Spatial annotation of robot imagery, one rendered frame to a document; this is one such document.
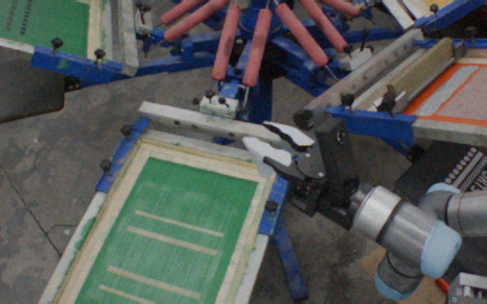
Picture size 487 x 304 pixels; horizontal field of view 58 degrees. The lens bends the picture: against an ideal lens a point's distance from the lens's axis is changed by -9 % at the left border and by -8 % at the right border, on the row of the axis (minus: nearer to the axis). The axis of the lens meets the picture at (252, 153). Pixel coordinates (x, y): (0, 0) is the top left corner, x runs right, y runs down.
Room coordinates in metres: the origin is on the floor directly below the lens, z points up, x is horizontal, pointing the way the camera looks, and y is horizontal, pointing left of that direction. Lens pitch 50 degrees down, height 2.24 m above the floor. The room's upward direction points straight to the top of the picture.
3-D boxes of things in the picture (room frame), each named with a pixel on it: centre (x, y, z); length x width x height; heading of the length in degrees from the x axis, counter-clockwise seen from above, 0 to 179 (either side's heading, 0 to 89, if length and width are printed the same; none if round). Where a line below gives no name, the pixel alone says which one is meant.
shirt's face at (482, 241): (0.91, -0.81, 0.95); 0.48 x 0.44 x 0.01; 44
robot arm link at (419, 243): (0.32, -0.24, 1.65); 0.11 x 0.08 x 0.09; 51
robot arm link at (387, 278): (0.33, -0.25, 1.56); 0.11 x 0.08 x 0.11; 141
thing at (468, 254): (0.79, -0.67, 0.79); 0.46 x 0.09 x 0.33; 44
